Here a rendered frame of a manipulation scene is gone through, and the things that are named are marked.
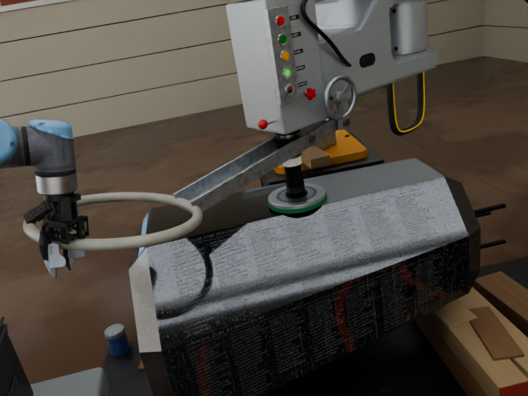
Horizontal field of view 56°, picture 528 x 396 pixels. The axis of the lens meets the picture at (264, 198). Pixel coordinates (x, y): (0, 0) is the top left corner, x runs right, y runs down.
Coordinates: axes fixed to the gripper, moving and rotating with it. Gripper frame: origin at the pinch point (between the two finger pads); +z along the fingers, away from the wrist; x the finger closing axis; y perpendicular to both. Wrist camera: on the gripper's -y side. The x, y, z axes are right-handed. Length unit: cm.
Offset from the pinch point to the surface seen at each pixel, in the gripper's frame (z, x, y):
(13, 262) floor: 100, 167, -220
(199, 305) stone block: 27, 42, 15
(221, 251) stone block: 13, 55, 16
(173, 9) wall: -121, 572, -326
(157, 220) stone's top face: 9, 65, -16
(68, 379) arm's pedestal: 21.5, -11.3, 10.9
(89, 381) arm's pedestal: 20.8, -10.9, 16.6
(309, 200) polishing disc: -3, 77, 41
